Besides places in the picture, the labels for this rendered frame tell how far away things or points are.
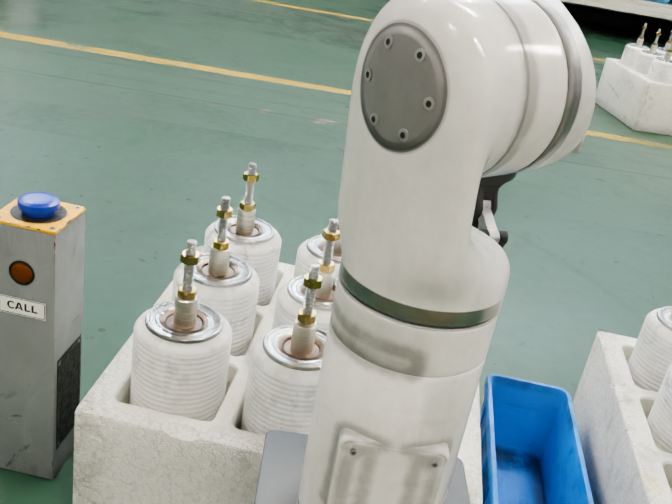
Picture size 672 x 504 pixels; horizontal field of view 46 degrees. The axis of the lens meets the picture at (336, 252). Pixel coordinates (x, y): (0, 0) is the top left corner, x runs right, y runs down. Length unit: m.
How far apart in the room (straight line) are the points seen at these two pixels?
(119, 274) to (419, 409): 1.01
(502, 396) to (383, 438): 0.64
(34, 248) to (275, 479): 0.39
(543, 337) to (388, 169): 1.08
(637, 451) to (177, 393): 0.48
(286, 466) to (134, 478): 0.29
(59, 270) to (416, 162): 0.54
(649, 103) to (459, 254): 2.74
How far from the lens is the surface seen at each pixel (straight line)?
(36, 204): 0.84
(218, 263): 0.88
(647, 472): 0.89
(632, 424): 0.95
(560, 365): 1.38
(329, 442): 0.47
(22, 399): 0.94
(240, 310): 0.88
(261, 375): 0.76
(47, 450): 0.97
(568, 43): 0.40
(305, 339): 0.76
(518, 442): 1.12
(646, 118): 3.12
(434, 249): 0.38
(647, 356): 1.04
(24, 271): 0.85
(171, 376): 0.78
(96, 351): 1.20
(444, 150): 0.36
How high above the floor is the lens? 0.67
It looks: 25 degrees down
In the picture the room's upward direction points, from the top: 10 degrees clockwise
